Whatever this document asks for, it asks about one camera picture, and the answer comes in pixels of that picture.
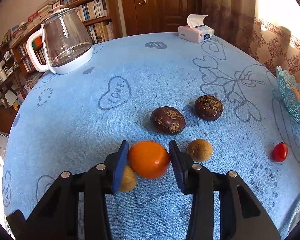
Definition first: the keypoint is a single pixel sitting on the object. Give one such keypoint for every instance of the brown patterned curtain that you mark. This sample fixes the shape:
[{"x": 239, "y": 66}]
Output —
[{"x": 240, "y": 17}]

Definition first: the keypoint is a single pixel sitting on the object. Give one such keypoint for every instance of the rows of books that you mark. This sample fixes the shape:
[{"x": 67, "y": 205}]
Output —
[{"x": 97, "y": 6}]

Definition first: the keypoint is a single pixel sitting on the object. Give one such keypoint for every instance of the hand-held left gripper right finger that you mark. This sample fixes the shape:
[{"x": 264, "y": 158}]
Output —
[{"x": 177, "y": 167}]

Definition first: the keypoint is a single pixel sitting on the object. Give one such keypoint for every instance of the brass door knob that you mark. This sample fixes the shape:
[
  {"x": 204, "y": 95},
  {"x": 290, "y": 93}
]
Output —
[{"x": 141, "y": 1}]

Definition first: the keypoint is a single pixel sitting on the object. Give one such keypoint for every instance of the brown wooden door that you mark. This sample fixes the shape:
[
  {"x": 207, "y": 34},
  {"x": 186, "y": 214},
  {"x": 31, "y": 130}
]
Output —
[{"x": 160, "y": 5}]

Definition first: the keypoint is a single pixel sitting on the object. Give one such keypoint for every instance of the large orange mandarin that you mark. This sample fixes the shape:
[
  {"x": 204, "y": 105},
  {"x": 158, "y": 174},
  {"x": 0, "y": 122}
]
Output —
[{"x": 295, "y": 93}]

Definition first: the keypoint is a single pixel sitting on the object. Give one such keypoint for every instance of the red tomato with stem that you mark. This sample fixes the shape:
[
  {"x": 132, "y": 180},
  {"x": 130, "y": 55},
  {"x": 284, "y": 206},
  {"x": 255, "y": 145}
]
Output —
[{"x": 280, "y": 152}]

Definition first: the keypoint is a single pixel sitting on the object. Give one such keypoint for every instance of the blue printed table cloth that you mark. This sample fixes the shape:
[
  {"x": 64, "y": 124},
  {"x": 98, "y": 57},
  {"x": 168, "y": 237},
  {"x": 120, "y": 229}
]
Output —
[{"x": 140, "y": 80}]

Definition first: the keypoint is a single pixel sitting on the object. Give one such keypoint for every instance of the dark brown water chestnut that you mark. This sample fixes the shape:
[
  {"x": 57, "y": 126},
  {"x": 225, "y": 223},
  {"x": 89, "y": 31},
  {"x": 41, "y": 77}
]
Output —
[
  {"x": 208, "y": 108},
  {"x": 167, "y": 121}
]

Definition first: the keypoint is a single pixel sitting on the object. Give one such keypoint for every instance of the wooden bookshelf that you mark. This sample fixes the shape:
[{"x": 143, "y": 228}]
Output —
[{"x": 116, "y": 15}]

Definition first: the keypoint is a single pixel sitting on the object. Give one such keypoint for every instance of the smooth orange persimmon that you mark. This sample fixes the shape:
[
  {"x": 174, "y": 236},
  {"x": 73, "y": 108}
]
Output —
[{"x": 148, "y": 158}]

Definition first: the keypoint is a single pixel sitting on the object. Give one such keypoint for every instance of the white tissue pack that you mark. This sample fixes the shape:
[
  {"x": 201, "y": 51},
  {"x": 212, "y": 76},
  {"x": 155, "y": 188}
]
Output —
[{"x": 192, "y": 33}]

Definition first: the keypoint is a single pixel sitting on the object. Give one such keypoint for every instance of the light blue lattice basket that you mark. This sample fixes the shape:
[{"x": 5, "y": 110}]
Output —
[{"x": 297, "y": 110}]

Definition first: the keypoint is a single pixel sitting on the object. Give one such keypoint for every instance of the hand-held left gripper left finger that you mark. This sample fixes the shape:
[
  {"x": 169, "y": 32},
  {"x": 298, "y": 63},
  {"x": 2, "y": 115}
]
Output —
[{"x": 121, "y": 170}]

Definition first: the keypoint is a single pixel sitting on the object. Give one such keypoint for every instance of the tan round fruit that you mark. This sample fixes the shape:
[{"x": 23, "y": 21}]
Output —
[
  {"x": 200, "y": 150},
  {"x": 128, "y": 180}
]

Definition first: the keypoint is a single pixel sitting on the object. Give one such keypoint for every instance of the dark wooden side shelf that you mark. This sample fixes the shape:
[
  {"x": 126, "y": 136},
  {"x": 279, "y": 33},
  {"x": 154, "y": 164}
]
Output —
[{"x": 7, "y": 83}]

